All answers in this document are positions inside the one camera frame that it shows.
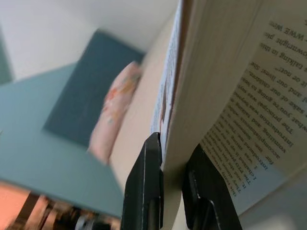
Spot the white paperback book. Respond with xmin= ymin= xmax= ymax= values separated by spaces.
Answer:
xmin=150 ymin=0 xmax=307 ymax=230

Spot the pink pillow with orange dots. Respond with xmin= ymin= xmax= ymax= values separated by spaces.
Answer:
xmin=87 ymin=61 xmax=142 ymax=166

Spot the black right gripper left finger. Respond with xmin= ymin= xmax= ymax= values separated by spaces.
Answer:
xmin=119 ymin=131 xmax=165 ymax=230

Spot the teal upholstered headboard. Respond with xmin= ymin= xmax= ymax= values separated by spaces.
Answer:
xmin=43 ymin=30 xmax=146 ymax=147

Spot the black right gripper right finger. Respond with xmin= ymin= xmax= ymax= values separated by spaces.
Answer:
xmin=181 ymin=143 xmax=240 ymax=230

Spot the bed with beige sheet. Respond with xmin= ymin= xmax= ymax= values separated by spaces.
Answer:
xmin=105 ymin=16 xmax=179 ymax=173

